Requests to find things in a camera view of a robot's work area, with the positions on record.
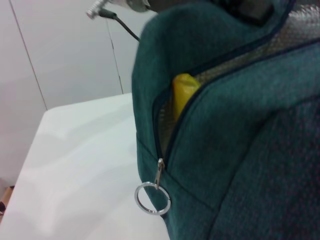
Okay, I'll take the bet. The metal zipper pull ring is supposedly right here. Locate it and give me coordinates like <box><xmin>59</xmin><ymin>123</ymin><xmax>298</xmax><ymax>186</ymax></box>
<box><xmin>134</xmin><ymin>158</ymin><xmax>172</xmax><ymax>216</ymax></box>

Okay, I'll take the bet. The yellow banana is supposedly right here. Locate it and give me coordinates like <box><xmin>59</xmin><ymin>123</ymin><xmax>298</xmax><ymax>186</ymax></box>
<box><xmin>171</xmin><ymin>73</ymin><xmax>202</xmax><ymax>123</ymax></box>

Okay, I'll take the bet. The left gripper cable with plug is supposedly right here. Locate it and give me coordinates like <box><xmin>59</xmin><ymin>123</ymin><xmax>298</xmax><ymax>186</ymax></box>
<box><xmin>86</xmin><ymin>0</ymin><xmax>141</xmax><ymax>42</ymax></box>

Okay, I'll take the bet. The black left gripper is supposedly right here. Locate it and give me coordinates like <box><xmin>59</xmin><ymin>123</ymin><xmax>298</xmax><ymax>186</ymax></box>
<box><xmin>146</xmin><ymin>0</ymin><xmax>171</xmax><ymax>13</ymax></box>

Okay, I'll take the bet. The brown cardboard box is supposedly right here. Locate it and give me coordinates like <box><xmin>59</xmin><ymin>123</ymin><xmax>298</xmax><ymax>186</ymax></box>
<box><xmin>0</xmin><ymin>186</ymin><xmax>16</xmax><ymax>216</ymax></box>

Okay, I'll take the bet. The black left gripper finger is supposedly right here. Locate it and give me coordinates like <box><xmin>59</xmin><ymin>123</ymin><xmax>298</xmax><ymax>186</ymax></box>
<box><xmin>224</xmin><ymin>0</ymin><xmax>275</xmax><ymax>27</ymax></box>

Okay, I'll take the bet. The dark teal fabric lunch bag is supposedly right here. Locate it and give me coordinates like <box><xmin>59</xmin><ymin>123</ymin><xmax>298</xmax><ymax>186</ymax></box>
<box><xmin>131</xmin><ymin>0</ymin><xmax>320</xmax><ymax>240</ymax></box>

